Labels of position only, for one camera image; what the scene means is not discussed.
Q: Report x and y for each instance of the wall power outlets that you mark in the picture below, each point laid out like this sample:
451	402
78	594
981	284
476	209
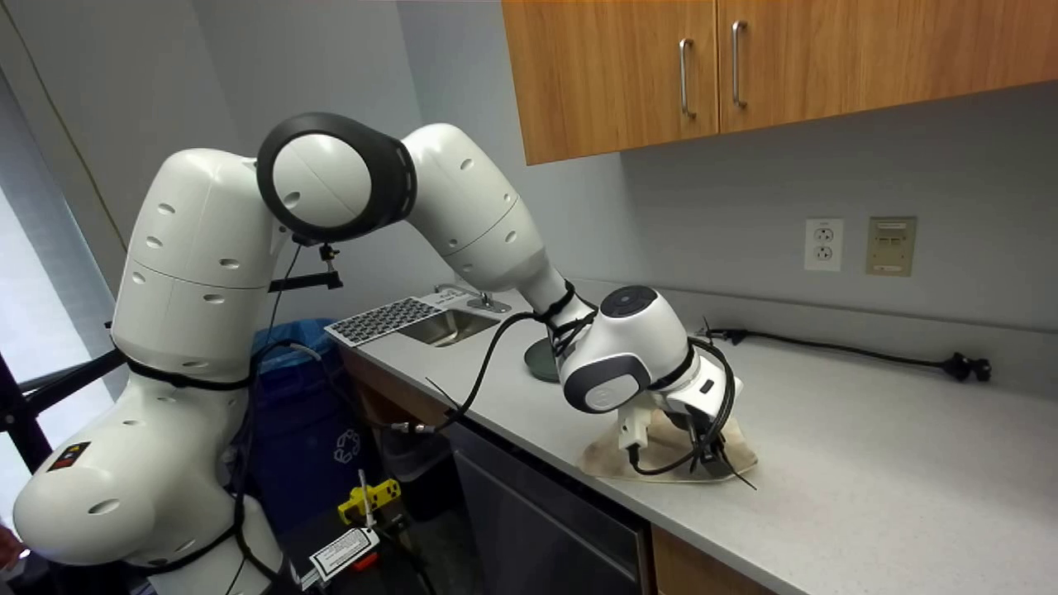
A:
892	246

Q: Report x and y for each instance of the wooden upper cabinet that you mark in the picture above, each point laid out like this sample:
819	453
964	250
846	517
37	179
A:
770	69

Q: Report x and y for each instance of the steel sink with drainer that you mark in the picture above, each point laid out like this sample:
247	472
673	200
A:
409	318

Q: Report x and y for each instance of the cream cloth towel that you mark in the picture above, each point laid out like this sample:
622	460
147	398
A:
662	453

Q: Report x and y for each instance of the black metal frame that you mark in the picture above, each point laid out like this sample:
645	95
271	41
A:
45	398

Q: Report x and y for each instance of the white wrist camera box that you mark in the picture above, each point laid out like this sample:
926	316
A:
640	434

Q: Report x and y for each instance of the wooden cabinet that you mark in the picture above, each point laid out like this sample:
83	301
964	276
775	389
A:
696	567
770	69

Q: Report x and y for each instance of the white box device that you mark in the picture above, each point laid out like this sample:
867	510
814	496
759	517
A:
346	554

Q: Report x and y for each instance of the yellow clamp tool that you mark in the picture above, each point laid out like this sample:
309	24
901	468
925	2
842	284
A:
367	500

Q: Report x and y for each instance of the wooden lower cabinet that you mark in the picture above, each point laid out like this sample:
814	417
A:
696	567

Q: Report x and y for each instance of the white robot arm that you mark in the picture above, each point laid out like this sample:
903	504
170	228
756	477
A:
220	331

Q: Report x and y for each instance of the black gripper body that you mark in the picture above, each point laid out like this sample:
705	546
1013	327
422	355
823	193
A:
700	416

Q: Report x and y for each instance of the blue recycling bin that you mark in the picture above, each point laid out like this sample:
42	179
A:
309	431

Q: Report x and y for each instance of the black camera on boom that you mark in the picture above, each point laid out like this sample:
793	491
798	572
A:
314	284

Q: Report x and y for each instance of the white electrical outlet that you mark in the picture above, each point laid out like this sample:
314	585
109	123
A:
823	246

